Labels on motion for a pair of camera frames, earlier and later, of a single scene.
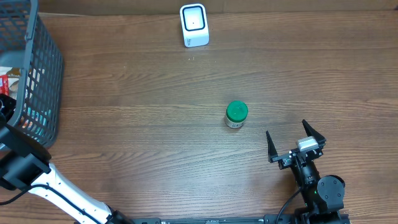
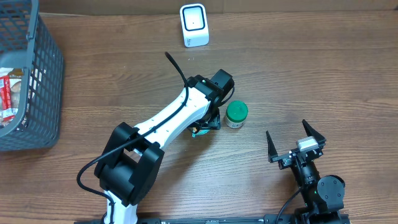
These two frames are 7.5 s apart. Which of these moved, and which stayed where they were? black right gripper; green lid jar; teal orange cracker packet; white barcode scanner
Moved: teal orange cracker packet
Stayed: green lid jar; white barcode scanner; black right gripper
